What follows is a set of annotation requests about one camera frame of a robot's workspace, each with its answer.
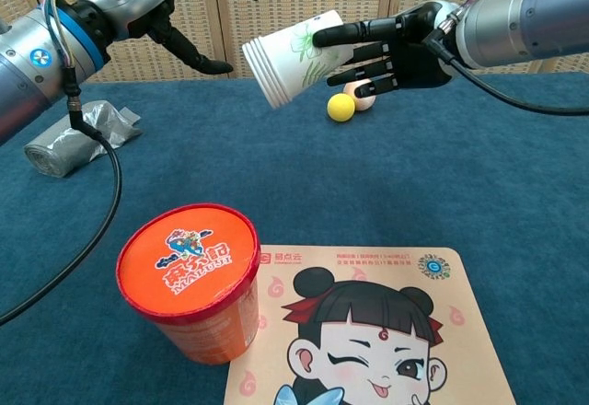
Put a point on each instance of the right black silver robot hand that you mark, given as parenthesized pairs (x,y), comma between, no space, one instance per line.
(414,50)

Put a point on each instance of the white paper cup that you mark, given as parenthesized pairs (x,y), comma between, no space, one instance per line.
(285,60)

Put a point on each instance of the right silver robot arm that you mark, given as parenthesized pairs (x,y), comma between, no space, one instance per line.
(520,18)

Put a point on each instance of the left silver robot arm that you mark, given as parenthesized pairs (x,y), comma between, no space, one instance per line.
(27,64)

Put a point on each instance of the peach-coloured ball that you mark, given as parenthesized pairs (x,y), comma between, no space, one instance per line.
(364,101)

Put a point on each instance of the yellow ball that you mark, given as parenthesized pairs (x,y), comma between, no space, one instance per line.
(341,108)

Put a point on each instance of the blue carpet table cloth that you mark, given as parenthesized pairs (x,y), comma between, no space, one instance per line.
(322,179)

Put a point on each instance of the grey plastic bag roll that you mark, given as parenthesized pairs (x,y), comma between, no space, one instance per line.
(73,147)

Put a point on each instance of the cartoon girl mouse pad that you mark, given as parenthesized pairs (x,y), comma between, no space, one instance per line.
(368,331)

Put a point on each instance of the orange snack tub red rim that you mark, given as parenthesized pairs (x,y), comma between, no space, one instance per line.
(193,294)

